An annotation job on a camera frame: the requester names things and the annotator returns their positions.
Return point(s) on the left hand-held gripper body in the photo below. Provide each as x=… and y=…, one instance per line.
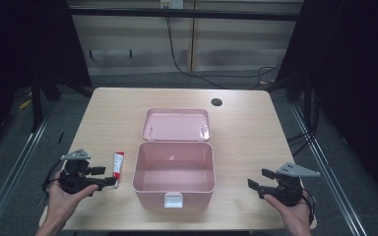
x=75, y=175

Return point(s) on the black horizontal metal bar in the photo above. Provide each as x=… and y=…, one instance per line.
x=183, y=13

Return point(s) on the white wall socket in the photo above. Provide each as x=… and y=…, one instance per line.
x=172, y=4

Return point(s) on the person's left hand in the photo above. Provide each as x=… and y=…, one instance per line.
x=66, y=200

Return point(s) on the silver floor rail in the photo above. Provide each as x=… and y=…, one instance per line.
x=11, y=173
x=328, y=170

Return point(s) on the pink plastic storage box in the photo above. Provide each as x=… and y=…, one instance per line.
x=174, y=160

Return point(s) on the black metal stand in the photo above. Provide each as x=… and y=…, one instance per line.
x=303, y=95
x=36, y=101

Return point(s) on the white and red ointment tube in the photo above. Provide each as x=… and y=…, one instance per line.
x=118, y=167

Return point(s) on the person's right hand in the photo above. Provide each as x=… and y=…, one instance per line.
x=292, y=213

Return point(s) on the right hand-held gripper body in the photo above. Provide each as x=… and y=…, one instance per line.
x=288, y=185

